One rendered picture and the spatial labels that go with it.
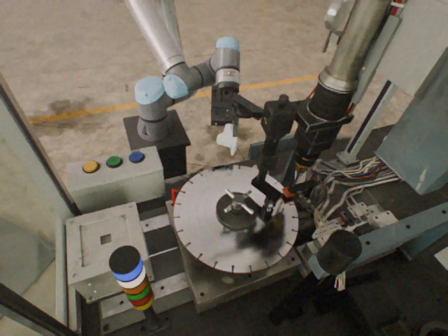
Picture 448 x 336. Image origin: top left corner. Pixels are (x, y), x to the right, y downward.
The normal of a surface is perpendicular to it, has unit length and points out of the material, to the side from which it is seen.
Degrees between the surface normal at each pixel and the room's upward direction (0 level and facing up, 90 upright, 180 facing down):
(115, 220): 0
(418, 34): 90
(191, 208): 0
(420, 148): 90
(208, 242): 0
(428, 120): 90
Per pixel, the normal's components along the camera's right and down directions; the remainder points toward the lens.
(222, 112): 0.09, -0.13
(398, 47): -0.92, 0.23
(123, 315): 0.08, -0.66
